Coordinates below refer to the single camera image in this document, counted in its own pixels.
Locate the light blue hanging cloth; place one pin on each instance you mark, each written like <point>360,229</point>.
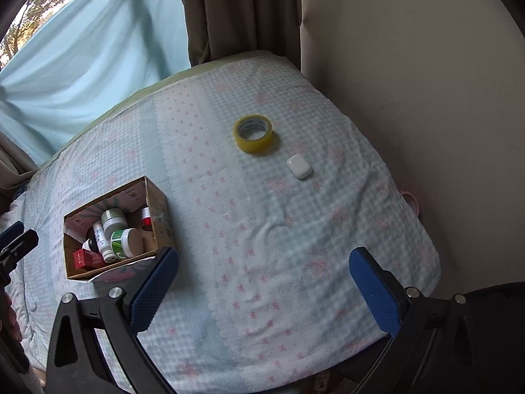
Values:
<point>90,61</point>

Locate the small red carton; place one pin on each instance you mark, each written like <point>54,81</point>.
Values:
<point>87,260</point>

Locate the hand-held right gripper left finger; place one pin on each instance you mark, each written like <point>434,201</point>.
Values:
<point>154,291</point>

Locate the white pill bottle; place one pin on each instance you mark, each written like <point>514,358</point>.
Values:
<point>103,244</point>

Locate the person's left hand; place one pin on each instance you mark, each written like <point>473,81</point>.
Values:
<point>12,320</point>

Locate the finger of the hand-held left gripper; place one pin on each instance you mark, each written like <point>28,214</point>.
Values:
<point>24,241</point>
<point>11,230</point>

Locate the white earbud case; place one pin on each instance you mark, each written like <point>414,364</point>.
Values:
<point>299,167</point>

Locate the dark blue round tin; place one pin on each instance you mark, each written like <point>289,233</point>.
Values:
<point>91,246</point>

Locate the brown curtain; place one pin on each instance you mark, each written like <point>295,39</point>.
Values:
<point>238,12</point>
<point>10,164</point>

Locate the yellow clear tape roll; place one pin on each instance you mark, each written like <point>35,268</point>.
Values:
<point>254,143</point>

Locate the floral cardboard box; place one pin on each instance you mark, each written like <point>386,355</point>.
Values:
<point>160,221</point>

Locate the small white grey-lid jar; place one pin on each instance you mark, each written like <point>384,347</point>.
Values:
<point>146,219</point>

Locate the green and white jar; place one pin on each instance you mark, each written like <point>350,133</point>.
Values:
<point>126,243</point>

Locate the dark blue pillow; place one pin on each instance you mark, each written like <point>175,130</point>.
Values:
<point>20,192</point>

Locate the pale green lid jar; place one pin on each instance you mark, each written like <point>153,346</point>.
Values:
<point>113,218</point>

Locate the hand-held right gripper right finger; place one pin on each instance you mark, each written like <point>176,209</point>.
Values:
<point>373,291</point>

